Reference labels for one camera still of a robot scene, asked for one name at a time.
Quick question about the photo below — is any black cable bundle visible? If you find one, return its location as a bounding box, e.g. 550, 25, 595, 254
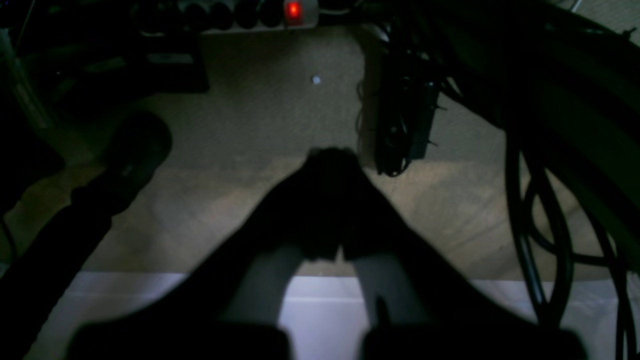
360, 0, 640, 360

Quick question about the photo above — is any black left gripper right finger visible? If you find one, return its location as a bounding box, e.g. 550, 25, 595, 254
342, 150, 587, 360

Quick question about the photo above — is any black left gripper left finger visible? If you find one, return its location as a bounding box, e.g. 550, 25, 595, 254
70, 148, 341, 360

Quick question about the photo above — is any white power strip red switch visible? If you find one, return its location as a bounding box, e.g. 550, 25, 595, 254
130, 0, 322, 37

